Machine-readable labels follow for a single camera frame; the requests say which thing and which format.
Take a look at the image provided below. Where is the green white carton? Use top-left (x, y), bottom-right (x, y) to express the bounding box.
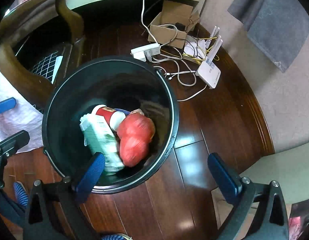
top-left (80, 114), bottom-right (125, 176)

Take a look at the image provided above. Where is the red paper cup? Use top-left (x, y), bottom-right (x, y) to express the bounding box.
top-left (91, 105), bottom-right (126, 132)

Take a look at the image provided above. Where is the red mesh bag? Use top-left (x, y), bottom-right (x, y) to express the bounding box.
top-left (117, 112), bottom-right (155, 167)

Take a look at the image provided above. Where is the black plastic trash bucket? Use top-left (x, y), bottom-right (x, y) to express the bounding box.
top-left (42, 56), bottom-right (179, 194)

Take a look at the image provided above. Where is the pink floral tablecloth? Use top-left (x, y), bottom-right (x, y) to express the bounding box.
top-left (0, 72), bottom-right (43, 153)

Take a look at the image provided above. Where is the wooden table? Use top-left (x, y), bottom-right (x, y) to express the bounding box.
top-left (0, 0), bottom-right (85, 108)

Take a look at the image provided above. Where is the white cabinet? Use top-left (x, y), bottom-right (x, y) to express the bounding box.
top-left (210, 139), bottom-right (309, 240)

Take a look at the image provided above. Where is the white power strip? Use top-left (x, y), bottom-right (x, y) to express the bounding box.
top-left (131, 43), bottom-right (160, 62)

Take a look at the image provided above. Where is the white wifi router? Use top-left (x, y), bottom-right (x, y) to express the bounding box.
top-left (183, 26), bottom-right (223, 89)

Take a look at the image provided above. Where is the cardboard box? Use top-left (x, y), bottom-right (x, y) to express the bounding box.
top-left (148, 1), bottom-right (200, 49)

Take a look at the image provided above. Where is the grey curtain right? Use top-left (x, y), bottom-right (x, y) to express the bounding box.
top-left (228, 0), bottom-right (309, 72)

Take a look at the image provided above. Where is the white power cable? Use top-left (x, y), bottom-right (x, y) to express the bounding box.
top-left (140, 0), bottom-right (185, 46)

